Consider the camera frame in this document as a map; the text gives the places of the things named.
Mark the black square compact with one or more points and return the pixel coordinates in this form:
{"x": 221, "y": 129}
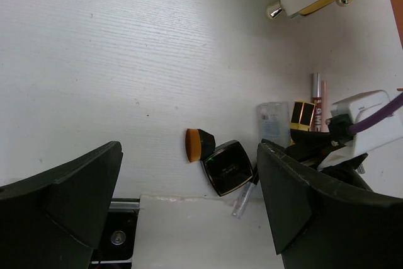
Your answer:
{"x": 228, "y": 167}

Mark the clear plastic tube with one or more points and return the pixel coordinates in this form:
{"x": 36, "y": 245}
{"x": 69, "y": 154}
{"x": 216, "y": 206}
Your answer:
{"x": 274, "y": 123}

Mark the gold black lipstick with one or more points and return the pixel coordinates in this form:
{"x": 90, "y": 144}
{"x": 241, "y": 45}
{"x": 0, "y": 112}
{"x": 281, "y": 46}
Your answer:
{"x": 302, "y": 115}

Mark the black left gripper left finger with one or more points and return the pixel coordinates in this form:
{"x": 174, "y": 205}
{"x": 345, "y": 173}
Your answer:
{"x": 55, "y": 219}

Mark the gold organizer foot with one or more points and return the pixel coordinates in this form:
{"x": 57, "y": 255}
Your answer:
{"x": 274, "y": 11}

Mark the clear mascara black cap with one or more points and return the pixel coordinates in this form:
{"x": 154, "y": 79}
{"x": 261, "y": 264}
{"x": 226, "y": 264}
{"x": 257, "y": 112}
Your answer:
{"x": 245, "y": 194}

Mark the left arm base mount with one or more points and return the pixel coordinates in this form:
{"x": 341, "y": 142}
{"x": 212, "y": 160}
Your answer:
{"x": 117, "y": 242}

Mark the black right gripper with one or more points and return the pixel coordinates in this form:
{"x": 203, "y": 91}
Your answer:
{"x": 315, "y": 150}

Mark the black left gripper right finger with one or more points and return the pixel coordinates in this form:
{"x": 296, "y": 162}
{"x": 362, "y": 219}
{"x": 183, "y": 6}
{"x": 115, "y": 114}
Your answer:
{"x": 318, "y": 221}

